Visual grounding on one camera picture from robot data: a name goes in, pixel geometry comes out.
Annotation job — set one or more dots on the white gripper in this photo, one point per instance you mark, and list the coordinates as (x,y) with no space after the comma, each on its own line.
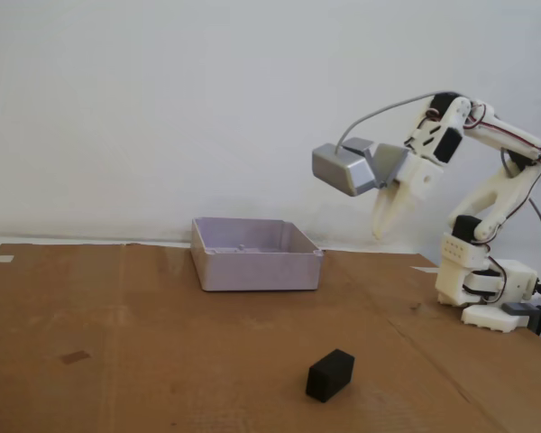
(418,176)

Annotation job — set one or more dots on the black rectangular block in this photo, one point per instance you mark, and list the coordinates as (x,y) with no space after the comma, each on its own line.
(327,379)

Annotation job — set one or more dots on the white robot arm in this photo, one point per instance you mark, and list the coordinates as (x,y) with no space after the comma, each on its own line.
(453,275)

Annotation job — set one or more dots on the pale lavender plastic box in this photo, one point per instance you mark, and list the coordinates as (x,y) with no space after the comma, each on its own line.
(257,273)

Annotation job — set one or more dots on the silver webcam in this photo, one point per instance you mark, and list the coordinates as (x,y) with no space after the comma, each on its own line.
(338,169)

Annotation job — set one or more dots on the gray black table clamp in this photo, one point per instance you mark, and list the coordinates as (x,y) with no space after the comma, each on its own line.
(518,309)

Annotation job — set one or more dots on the brown cardboard sheet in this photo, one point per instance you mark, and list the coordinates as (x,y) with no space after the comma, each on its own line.
(162,361)

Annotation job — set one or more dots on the white tape piece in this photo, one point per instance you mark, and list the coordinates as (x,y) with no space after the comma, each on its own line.
(2,259)

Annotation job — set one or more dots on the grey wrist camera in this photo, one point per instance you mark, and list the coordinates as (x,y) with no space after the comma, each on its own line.
(387,162)

